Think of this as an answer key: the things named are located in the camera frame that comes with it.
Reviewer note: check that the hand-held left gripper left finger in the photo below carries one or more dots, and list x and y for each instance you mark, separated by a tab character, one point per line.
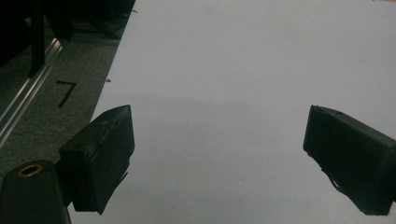
99	158

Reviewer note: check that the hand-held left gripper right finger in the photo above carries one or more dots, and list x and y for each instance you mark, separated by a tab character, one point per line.
351	158

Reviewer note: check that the black metal stand leg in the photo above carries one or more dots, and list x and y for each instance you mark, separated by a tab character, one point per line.
36	40

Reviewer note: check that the silver metal floor rail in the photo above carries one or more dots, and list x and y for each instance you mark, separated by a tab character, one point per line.
27	90

